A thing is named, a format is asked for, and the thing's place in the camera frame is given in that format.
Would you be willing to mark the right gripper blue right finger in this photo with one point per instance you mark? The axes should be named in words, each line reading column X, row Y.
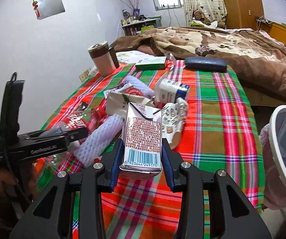
column 167, row 166

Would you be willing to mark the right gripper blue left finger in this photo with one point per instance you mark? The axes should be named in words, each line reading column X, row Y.
column 117, row 153

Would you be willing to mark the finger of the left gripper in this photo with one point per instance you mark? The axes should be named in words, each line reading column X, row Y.
column 51, row 132
column 74, row 135

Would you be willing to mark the coca cola plastic bottle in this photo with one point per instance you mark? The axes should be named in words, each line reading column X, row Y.
column 90, row 119

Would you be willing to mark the pink strawberry milk carton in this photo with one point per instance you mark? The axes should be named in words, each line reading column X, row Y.
column 142, row 137

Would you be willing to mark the white trash bin rim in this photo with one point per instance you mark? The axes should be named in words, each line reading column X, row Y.
column 285, row 149

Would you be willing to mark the pink trash bag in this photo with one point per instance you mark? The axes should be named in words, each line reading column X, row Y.
column 275, row 191

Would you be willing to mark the operator left hand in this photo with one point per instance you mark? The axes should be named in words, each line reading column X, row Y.
column 29, row 172

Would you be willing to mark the white foam net sleeve near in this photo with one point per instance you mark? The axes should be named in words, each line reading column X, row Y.
column 99, row 139

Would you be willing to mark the white foam net sleeve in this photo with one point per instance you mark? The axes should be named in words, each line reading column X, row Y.
column 99, row 139
column 138, row 84

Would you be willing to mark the crushed patterned paper cup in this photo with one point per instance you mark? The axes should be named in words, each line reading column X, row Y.
column 173, row 120

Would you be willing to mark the beige tissue pack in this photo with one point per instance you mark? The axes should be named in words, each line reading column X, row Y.
column 117, row 103

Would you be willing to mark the plaid red green tablecloth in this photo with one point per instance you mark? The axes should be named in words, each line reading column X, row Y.
column 219, row 133

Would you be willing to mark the white blue yogurt bottle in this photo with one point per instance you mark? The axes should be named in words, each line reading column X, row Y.
column 168, row 91

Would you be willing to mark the white foam net sleeve far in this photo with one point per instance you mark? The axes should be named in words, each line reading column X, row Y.
column 138, row 84

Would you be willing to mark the red round lid packet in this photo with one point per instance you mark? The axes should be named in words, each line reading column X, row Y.
column 134, row 91

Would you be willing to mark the purple white small carton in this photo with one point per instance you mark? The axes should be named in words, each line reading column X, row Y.
column 119, row 88

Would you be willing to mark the brown beige lidded mug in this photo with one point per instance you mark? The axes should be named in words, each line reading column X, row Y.
column 104, row 58

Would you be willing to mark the green white medicine box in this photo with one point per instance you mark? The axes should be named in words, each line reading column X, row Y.
column 155, row 63

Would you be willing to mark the clear plastic wrapper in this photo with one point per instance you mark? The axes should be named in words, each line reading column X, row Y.
column 171, row 58

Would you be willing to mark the dark blue glasses case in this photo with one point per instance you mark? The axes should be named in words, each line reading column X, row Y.
column 205, row 64

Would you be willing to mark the small dark hair clip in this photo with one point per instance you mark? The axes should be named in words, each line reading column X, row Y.
column 204, row 50

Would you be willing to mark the brown plush blanket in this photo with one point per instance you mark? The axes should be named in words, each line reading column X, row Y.
column 259, row 63

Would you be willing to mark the dried branch vase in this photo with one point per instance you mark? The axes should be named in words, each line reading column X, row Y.
column 133, row 6

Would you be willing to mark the teddy bear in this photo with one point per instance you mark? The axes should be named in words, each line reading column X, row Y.
column 198, row 15

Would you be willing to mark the wooden wardrobe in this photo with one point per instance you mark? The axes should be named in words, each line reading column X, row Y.
column 243, row 13

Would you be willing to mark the wooden bed headboard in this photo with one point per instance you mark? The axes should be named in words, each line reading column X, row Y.
column 282, row 34

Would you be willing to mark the wall outlet plate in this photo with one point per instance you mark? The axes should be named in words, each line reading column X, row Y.
column 84, row 76

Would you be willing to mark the cluttered wall shelf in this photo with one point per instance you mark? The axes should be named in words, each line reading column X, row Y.
column 136, row 23

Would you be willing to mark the wall poster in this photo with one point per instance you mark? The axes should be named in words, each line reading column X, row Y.
column 47, row 8

